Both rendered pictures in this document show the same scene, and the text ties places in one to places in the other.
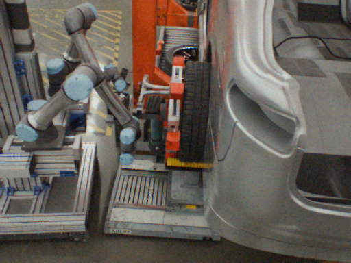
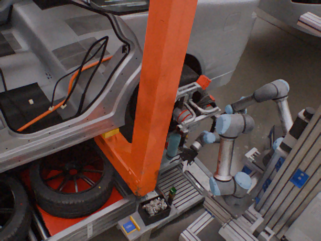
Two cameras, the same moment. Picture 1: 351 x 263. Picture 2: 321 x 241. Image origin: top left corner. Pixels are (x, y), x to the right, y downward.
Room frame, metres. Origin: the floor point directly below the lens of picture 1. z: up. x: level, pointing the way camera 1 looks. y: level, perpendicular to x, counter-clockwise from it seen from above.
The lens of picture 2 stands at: (3.48, 1.42, 2.74)
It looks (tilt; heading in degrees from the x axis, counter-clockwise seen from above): 44 degrees down; 226
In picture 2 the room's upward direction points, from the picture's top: 11 degrees clockwise
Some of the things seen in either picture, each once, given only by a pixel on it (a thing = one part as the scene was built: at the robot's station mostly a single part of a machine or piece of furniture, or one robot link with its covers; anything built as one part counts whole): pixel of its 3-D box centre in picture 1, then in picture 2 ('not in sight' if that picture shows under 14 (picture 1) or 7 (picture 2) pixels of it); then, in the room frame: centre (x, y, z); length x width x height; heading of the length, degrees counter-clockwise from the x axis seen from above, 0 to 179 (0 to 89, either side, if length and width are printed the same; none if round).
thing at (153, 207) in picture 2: (118, 103); (154, 209); (2.47, 0.49, 0.51); 0.20 x 0.14 x 0.13; 173
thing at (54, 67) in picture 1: (56, 70); (240, 183); (2.09, 0.83, 0.98); 0.13 x 0.12 x 0.14; 155
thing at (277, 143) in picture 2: (39, 113); (281, 148); (1.59, 0.76, 0.98); 0.13 x 0.12 x 0.14; 178
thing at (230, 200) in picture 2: (58, 85); (235, 193); (2.09, 0.83, 0.87); 0.15 x 0.15 x 0.10
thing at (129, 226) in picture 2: not in sight; (129, 226); (2.69, 0.50, 0.47); 0.07 x 0.07 x 0.02; 1
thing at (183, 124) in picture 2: (158, 77); (185, 110); (2.02, 0.14, 1.03); 0.19 x 0.18 x 0.11; 91
